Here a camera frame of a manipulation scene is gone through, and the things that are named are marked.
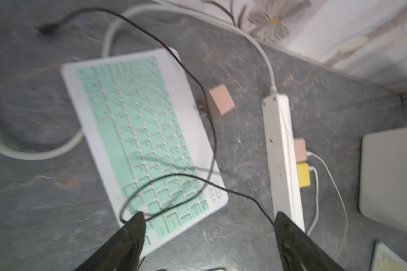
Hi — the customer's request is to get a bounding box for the white cable yellow keyboard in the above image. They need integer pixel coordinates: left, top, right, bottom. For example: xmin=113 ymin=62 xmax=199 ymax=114
xmin=306 ymin=151 xmax=349 ymax=260

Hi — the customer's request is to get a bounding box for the yellow USB charger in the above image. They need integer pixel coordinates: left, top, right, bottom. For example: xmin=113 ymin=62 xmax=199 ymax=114
xmin=297 ymin=162 xmax=311 ymax=188

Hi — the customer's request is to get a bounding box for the black USB cable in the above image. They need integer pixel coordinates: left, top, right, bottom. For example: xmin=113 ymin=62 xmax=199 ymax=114
xmin=37 ymin=7 xmax=275 ymax=226

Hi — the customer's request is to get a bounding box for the white power strip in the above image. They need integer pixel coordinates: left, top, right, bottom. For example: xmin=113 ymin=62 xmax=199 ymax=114
xmin=262 ymin=93 xmax=305 ymax=230

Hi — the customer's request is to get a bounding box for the green white keyboard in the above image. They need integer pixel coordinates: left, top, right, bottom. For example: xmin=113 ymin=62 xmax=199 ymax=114
xmin=61 ymin=49 xmax=228 ymax=256

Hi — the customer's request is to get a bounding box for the thick white power cord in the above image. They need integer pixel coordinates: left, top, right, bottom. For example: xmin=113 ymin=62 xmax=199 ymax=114
xmin=0 ymin=3 xmax=279 ymax=161

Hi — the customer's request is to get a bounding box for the blue lid storage box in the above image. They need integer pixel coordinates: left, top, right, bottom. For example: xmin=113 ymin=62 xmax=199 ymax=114
xmin=359 ymin=127 xmax=407 ymax=232

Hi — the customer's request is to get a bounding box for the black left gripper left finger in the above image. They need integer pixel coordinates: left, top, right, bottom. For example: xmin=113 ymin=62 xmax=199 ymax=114
xmin=76 ymin=212 xmax=146 ymax=271

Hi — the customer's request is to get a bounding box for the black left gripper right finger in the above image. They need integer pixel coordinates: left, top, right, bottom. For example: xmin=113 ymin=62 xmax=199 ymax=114
xmin=273 ymin=212 xmax=343 ymax=271

